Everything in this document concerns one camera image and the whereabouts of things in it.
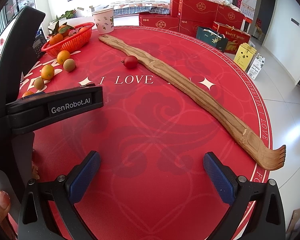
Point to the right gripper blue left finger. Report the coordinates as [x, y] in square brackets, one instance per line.
[36, 220]

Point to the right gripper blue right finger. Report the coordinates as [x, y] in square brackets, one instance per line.
[267, 220]

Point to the large orange tangerine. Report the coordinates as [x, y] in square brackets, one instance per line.
[27, 93]

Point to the brown longan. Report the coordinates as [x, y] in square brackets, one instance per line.
[69, 65]
[39, 83]

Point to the orange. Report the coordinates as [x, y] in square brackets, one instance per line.
[63, 56]
[47, 72]

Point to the small red cherry tomato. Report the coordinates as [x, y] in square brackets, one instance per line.
[130, 62]

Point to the long wooden back scratcher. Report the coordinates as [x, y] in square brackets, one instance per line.
[246, 138]

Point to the black portable radio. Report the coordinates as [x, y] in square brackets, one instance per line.
[39, 41]

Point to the tangerines in basket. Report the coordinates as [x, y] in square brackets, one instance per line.
[61, 32]

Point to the red plastic fruit basket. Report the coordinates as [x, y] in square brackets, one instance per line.
[79, 36]

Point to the red round table mat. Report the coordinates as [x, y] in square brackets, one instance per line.
[151, 137]

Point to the potted green plant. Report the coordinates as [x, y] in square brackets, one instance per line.
[67, 15]

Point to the floral paper cup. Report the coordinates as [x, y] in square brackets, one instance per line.
[104, 20]

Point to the plaid blue cloth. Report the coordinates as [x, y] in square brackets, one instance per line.
[137, 7]

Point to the yellow carton box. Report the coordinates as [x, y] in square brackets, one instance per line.
[244, 55]

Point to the dark green gift bag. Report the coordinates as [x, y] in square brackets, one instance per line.
[213, 38]

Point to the red sweet gift box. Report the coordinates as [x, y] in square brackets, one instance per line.
[235, 36]

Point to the red gift box stack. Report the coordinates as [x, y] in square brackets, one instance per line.
[186, 16]

